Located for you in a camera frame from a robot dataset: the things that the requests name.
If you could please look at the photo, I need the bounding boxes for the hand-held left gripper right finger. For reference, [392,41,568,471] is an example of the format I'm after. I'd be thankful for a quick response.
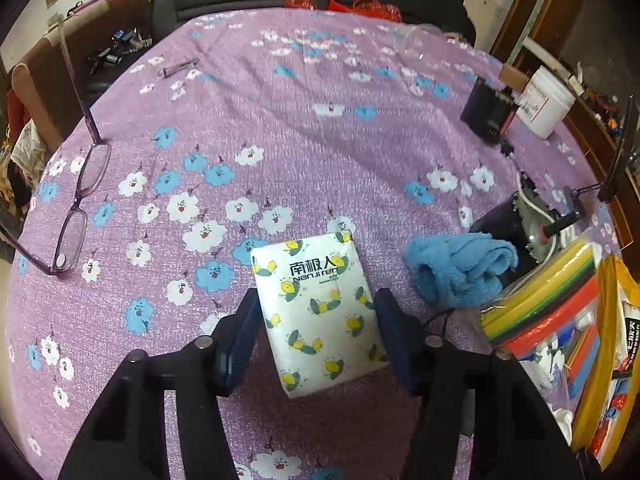
[372,287,583,480]

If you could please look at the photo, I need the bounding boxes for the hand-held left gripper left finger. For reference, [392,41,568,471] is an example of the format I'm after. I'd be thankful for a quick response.
[57,287,263,480]

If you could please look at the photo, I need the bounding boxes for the white lemon print tissue pack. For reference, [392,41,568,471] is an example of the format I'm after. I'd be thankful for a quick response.
[250,230,391,400]

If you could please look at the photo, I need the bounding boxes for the blue towel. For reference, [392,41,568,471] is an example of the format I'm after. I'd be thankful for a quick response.
[402,232,518,308]

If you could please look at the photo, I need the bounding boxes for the rainbow foam sheets zip bag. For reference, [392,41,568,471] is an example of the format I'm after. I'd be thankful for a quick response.
[477,240,601,361]

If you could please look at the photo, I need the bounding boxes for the red blue foam sheets bag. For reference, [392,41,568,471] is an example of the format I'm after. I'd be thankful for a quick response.
[520,322,601,403]

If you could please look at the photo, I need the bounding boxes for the yellow bag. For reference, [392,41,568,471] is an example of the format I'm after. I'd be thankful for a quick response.
[550,255,640,471]

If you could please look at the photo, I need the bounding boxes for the black cylindrical electric motor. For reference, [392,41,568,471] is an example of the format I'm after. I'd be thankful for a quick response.
[469,172,583,265]

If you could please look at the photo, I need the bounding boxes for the purple floral tablecloth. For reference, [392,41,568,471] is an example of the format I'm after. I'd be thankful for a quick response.
[10,7,626,480]

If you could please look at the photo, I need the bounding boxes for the purple framed glasses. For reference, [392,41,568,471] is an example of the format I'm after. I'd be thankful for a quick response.
[0,12,113,276]

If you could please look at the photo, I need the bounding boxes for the black packet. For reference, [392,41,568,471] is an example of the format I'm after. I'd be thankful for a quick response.
[617,300,640,376]

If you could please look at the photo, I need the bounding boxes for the black red box cork knob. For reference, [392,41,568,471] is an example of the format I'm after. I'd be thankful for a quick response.
[460,65,531,146]

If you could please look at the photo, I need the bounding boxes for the white plastic jar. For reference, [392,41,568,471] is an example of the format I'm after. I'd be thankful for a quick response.
[515,66,577,140]

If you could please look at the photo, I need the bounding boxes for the pale patterned cloth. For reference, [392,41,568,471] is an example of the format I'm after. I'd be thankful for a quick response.
[0,120,48,201]

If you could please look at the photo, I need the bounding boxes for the wooden sideboard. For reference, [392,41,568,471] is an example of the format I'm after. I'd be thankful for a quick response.
[565,50,640,181]

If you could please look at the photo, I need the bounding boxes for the clear plastic cup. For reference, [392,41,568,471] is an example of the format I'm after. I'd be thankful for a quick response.
[395,25,451,68]

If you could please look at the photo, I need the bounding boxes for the pile of small black parts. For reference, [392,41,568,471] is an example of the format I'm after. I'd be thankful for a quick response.
[85,27,153,78]

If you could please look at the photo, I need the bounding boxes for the brown chair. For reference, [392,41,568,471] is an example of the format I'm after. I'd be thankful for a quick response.
[11,0,151,151]

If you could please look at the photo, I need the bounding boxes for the large red plastic bag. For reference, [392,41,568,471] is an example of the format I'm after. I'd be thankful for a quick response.
[352,0,403,22]

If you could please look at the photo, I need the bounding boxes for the wooden door frame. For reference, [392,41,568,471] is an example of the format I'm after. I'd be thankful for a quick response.
[492,0,576,76]

